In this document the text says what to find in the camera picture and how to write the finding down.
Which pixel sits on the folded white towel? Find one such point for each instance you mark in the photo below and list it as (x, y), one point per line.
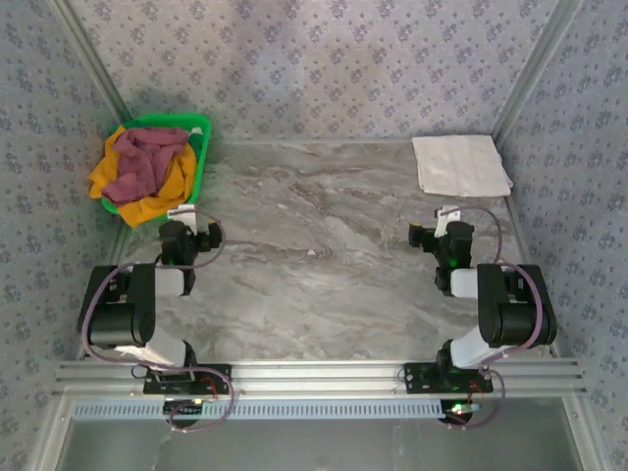
(461, 167)

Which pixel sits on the white cloth piece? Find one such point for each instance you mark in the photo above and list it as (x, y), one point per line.
(196, 130)

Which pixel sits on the maroon printed t-shirt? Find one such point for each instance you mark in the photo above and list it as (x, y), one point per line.
(137, 167)

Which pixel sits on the green plastic basket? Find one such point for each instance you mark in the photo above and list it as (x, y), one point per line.
(202, 142)

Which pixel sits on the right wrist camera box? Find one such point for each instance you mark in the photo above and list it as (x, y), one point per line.
(444, 221)

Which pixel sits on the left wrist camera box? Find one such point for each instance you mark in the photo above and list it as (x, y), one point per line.
(179, 213)

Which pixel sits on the yellow t-shirt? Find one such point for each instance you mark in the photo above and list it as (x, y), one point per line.
(167, 196)

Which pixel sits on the grey metal sheet panel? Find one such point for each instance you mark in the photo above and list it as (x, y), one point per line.
(319, 446)

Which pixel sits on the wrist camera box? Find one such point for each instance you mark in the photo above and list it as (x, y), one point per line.
(179, 213)
(444, 221)

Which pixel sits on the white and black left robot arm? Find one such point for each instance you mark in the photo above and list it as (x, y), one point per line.
(147, 294)

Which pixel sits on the aluminium frame post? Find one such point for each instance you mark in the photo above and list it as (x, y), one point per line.
(535, 64)
(49, 436)
(579, 432)
(88, 54)

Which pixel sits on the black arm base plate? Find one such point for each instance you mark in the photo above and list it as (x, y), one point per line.
(149, 387)
(417, 378)

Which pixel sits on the small controller circuit board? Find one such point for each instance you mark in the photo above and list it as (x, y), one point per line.
(184, 406)
(461, 409)

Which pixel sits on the aluminium mounting rail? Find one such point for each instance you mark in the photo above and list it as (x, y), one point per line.
(319, 375)

